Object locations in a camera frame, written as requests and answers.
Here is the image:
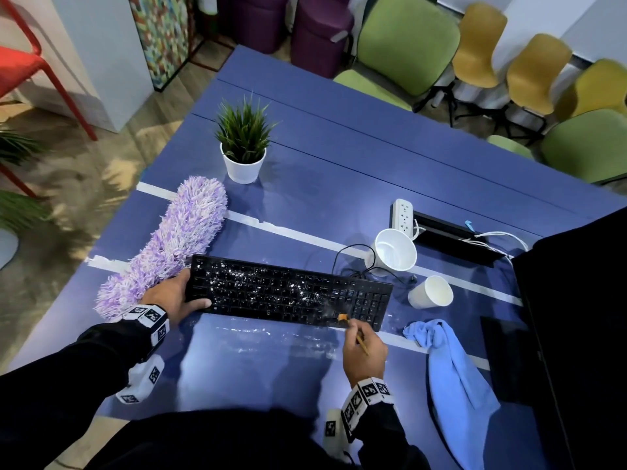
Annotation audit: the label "person's right hand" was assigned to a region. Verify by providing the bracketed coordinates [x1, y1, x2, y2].
[342, 320, 389, 387]

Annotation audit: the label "person's left hand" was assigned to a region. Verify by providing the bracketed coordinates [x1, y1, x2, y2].
[141, 267, 213, 329]

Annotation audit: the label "small wooden handle brush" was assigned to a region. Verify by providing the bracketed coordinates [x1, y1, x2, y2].
[337, 313, 371, 358]

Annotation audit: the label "black computer keyboard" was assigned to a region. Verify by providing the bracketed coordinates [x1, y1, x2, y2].
[185, 254, 394, 333]

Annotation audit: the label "person's left forearm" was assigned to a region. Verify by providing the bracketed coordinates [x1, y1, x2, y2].
[0, 318, 157, 470]

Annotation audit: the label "person's right forearm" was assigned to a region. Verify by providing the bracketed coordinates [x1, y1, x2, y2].
[353, 401, 432, 470]

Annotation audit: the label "white marker wristband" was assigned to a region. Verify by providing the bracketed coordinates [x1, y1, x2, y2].
[340, 377, 395, 438]
[121, 304, 171, 347]

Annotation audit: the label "purple fluffy duster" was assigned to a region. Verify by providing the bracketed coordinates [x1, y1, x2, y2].
[94, 176, 229, 322]

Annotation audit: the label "small white paper cup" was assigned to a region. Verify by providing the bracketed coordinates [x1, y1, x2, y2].
[407, 275, 455, 310]

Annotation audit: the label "large white paper cup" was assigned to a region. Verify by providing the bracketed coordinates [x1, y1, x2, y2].
[364, 228, 418, 278]

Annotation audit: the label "light blue cloth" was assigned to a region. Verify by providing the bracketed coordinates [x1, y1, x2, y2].
[402, 318, 502, 470]

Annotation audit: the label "white power strip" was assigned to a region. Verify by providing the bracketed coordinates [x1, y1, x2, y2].
[389, 198, 415, 239]

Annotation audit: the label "person's black clothing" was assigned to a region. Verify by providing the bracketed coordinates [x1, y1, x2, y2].
[83, 407, 433, 470]

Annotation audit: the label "green plant in white pot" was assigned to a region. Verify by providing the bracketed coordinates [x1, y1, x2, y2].
[214, 95, 276, 185]

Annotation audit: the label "large green floor plant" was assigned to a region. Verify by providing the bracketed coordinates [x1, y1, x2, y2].
[0, 126, 51, 271]

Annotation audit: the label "black computer monitor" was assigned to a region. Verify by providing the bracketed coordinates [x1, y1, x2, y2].
[480, 204, 627, 470]

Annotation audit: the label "colourful mosaic panel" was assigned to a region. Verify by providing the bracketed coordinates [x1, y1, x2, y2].
[127, 0, 207, 92]

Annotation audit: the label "purple round stool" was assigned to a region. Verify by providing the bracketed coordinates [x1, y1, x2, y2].
[290, 0, 355, 80]
[217, 0, 291, 55]

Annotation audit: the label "green office chair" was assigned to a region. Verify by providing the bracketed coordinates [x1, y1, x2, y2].
[487, 108, 627, 185]
[332, 0, 461, 113]

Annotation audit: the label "red metal chair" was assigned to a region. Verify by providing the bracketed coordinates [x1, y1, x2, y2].
[0, 0, 99, 199]

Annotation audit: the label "yellow plastic chair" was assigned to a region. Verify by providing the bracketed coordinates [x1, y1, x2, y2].
[450, 2, 508, 89]
[555, 58, 627, 119]
[506, 33, 573, 116]

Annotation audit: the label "black keyboard cable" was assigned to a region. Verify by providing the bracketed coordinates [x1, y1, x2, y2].
[331, 243, 418, 285]

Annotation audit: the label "black cable tray box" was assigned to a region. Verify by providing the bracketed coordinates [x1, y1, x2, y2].
[413, 211, 513, 268]

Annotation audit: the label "white cables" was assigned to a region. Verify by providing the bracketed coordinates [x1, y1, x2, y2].
[459, 231, 530, 261]

